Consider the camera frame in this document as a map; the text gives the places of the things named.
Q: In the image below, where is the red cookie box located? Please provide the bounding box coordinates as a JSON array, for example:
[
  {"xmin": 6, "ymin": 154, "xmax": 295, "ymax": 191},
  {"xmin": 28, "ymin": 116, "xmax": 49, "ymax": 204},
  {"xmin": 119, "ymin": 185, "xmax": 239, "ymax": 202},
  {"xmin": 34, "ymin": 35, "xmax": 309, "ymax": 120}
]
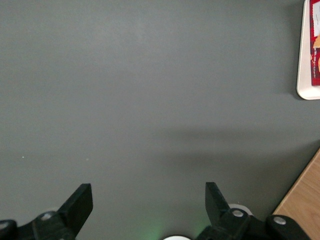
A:
[{"xmin": 309, "ymin": 0, "xmax": 320, "ymax": 87}]

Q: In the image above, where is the white round object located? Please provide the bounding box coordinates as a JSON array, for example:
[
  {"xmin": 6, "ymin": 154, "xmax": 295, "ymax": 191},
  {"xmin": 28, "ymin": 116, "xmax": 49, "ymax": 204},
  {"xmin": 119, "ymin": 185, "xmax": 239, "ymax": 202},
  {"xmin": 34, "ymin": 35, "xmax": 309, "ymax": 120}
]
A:
[{"xmin": 162, "ymin": 234, "xmax": 191, "ymax": 240}]

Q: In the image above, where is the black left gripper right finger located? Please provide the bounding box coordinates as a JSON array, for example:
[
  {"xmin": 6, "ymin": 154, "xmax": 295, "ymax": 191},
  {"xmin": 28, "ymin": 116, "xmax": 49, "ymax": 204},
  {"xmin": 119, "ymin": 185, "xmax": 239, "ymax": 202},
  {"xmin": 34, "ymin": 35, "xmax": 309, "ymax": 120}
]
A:
[{"xmin": 194, "ymin": 181, "xmax": 312, "ymax": 240}]

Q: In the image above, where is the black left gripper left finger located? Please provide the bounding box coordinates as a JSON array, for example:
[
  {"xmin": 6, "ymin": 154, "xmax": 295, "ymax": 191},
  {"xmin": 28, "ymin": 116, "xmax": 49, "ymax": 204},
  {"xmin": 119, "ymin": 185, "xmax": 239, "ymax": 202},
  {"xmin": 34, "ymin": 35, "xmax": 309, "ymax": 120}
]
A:
[{"xmin": 0, "ymin": 183, "xmax": 94, "ymax": 240}]

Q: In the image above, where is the light wooden board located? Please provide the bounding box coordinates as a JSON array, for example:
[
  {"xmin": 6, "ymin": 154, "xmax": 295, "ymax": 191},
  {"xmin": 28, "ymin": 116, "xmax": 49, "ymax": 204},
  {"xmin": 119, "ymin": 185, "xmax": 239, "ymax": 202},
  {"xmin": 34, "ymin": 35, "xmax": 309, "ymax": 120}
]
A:
[{"xmin": 272, "ymin": 147, "xmax": 320, "ymax": 240}]

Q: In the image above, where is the white rectangular tray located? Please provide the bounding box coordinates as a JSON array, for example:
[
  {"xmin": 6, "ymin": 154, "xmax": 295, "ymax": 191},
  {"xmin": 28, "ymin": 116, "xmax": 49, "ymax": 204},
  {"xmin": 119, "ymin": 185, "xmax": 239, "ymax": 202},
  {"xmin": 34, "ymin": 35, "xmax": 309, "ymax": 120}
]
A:
[{"xmin": 296, "ymin": 0, "xmax": 320, "ymax": 101}]

